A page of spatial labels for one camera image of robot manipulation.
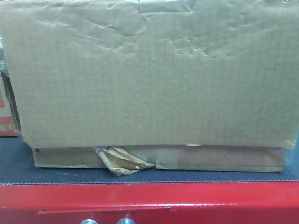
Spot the right silver bolt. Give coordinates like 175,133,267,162
117,218,135,224

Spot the crumpled yellow packing tape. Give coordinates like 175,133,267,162
94,147,156,176

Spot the red metal table frame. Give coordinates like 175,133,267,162
0,182,299,224

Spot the large brown cardboard box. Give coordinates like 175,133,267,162
0,0,299,148

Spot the flat cardboard box underneath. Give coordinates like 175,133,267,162
32,145,286,172

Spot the red printed cardboard box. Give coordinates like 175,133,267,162
0,70,21,137

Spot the left silver bolt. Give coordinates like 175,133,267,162
80,219,98,224

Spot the silver bolt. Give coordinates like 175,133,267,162
117,218,135,224
80,219,98,224

